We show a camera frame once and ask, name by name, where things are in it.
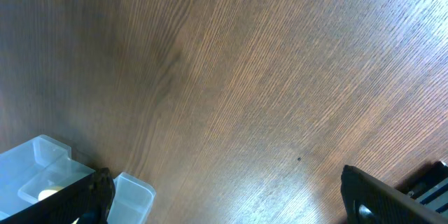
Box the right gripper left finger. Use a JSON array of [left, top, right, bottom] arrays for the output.
[[1, 168, 116, 224]]

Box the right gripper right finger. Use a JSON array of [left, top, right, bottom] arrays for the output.
[[341, 164, 447, 224]]

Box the yellow small bowl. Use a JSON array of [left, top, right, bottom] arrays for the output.
[[38, 185, 63, 201]]

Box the clear plastic storage bin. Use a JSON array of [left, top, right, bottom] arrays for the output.
[[1, 135, 156, 224]]

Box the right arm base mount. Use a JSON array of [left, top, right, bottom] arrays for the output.
[[402, 161, 447, 218]]

